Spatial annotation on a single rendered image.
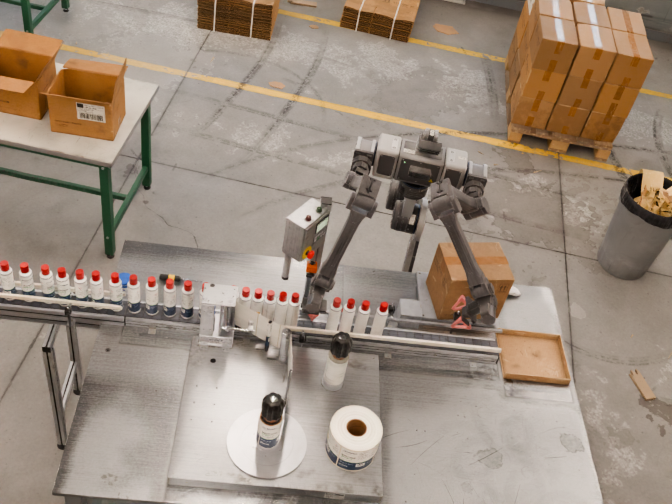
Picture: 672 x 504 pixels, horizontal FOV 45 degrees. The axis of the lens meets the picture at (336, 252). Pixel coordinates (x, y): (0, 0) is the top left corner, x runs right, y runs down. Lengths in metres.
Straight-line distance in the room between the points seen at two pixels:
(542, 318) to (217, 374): 1.59
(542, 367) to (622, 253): 1.94
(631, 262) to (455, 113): 1.98
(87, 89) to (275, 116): 1.88
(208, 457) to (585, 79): 4.25
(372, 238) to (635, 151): 2.60
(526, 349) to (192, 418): 1.56
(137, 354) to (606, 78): 4.18
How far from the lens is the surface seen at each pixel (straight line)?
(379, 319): 3.47
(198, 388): 3.32
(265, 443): 3.11
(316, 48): 7.14
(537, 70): 6.27
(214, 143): 5.90
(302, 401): 3.32
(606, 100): 6.45
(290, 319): 3.48
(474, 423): 3.49
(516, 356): 3.78
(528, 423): 3.58
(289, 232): 3.18
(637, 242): 5.49
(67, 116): 4.60
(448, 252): 3.70
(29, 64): 4.94
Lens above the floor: 3.59
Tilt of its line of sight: 44 degrees down
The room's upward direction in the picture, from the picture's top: 12 degrees clockwise
